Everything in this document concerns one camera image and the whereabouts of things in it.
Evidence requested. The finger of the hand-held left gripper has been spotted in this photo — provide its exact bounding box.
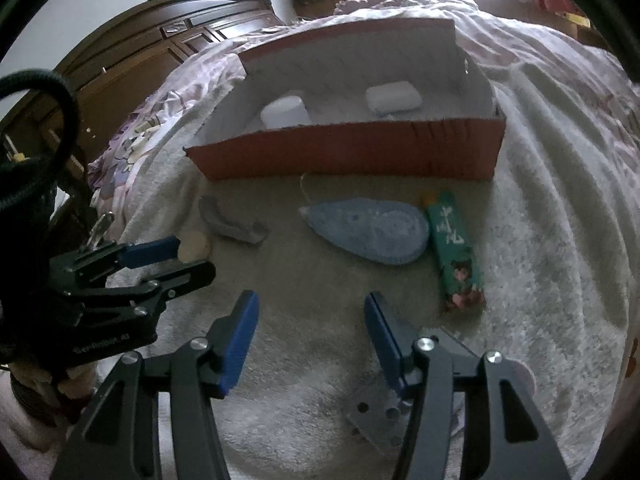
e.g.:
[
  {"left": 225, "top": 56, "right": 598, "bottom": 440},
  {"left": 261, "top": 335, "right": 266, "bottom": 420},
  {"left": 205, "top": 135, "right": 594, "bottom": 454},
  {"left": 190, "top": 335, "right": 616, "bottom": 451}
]
[
  {"left": 75, "top": 259, "right": 217, "bottom": 313},
  {"left": 70, "top": 236, "right": 180, "bottom": 281}
]

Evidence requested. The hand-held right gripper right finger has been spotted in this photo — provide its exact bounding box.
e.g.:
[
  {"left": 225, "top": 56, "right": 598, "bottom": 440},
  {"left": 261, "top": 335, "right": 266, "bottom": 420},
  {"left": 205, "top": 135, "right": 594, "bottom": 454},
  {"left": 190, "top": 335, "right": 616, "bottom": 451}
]
[{"left": 364, "top": 291, "right": 573, "bottom": 480}]

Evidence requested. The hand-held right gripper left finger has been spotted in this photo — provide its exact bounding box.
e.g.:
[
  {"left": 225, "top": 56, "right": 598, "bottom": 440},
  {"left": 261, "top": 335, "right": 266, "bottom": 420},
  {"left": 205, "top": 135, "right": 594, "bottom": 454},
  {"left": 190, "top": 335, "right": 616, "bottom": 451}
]
[{"left": 50, "top": 290, "right": 261, "bottom": 480}]

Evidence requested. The round wooden disc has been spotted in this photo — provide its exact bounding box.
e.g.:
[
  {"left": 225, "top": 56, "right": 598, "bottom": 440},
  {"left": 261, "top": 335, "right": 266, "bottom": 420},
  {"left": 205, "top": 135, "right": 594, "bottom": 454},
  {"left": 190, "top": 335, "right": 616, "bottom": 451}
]
[{"left": 179, "top": 230, "right": 212, "bottom": 262}]

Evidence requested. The grey plastic handle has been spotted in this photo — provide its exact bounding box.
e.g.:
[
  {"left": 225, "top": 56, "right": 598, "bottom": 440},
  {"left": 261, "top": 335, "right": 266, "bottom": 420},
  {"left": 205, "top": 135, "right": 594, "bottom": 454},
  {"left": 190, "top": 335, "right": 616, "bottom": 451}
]
[{"left": 198, "top": 195, "right": 269, "bottom": 246}]

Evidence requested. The grey plate with holes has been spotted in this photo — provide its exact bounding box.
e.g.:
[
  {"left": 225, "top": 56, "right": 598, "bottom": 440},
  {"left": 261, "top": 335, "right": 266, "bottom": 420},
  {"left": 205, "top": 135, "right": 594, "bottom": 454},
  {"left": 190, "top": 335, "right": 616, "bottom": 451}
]
[{"left": 344, "top": 327, "right": 463, "bottom": 456}]

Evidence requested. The blue teardrop-shaped case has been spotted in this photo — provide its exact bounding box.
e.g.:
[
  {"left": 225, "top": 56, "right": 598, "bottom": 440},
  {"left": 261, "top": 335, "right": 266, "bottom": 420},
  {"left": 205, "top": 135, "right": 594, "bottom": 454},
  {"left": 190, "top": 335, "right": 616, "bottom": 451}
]
[{"left": 298, "top": 172, "right": 431, "bottom": 267}]

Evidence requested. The green printed pack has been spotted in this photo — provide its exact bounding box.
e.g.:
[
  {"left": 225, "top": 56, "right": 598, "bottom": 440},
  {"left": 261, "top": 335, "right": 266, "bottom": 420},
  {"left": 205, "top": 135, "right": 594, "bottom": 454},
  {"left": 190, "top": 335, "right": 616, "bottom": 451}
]
[{"left": 424, "top": 190, "right": 487, "bottom": 313}]

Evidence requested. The orange and white cup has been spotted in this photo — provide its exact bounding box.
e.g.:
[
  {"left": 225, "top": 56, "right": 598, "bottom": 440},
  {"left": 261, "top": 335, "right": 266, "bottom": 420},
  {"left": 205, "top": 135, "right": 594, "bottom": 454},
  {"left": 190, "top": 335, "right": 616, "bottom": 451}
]
[{"left": 260, "top": 92, "right": 309, "bottom": 129}]

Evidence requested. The red cardboard box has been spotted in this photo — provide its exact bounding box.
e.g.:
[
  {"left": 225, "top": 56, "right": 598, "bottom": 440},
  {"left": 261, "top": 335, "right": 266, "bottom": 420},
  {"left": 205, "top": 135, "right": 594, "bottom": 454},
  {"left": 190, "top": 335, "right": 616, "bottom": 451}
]
[{"left": 182, "top": 17, "right": 508, "bottom": 182}]

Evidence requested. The white earbuds case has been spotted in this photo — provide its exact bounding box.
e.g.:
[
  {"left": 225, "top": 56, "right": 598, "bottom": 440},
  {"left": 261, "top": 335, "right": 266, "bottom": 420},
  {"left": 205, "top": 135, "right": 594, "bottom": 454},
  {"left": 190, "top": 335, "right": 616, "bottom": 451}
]
[{"left": 365, "top": 80, "right": 422, "bottom": 114}]

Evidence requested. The person's left forearm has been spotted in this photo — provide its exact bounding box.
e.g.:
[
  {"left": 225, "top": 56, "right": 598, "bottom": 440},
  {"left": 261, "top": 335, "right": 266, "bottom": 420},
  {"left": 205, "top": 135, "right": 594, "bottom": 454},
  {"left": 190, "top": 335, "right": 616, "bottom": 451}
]
[{"left": 10, "top": 385, "right": 71, "bottom": 428}]

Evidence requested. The person's left hand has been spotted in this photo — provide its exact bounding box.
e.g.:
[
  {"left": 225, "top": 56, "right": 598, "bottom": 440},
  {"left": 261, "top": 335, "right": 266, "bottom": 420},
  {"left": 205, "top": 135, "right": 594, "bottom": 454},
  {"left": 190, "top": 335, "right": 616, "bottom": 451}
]
[{"left": 10, "top": 357, "right": 96, "bottom": 401}]

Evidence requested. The metal clip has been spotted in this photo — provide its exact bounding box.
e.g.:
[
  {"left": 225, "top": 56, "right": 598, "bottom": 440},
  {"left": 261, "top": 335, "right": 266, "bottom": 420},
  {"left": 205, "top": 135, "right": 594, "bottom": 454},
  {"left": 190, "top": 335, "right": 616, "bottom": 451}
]
[{"left": 89, "top": 212, "right": 115, "bottom": 248}]

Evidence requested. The beige towel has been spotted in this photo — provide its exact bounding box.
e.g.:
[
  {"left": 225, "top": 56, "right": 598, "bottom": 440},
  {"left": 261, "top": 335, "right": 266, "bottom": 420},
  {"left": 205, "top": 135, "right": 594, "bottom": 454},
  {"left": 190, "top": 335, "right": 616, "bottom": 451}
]
[{"left": 0, "top": 105, "right": 626, "bottom": 480}]

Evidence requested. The dark wooden headboard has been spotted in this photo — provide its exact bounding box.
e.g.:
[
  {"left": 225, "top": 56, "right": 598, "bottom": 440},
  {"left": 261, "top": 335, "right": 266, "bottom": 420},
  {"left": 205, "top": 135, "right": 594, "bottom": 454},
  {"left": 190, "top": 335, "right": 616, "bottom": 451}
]
[{"left": 0, "top": 0, "right": 286, "bottom": 241}]

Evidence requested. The pink printed bedsheet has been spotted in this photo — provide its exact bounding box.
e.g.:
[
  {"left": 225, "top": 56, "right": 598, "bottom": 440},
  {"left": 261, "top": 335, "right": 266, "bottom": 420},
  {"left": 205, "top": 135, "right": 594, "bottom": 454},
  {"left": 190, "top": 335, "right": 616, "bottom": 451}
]
[{"left": 87, "top": 0, "right": 640, "bottom": 211}]

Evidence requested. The crumpled pink quilt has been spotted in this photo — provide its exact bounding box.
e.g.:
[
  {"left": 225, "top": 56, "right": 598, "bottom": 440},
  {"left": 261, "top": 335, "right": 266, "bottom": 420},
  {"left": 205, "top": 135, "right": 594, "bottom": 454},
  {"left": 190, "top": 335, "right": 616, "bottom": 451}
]
[{"left": 332, "top": 0, "right": 481, "bottom": 16}]

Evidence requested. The black cable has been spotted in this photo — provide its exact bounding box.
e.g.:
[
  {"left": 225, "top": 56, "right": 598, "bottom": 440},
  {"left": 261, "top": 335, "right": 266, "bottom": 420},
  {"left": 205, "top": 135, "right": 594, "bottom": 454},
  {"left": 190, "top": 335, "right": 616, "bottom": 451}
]
[{"left": 0, "top": 70, "right": 81, "bottom": 221}]

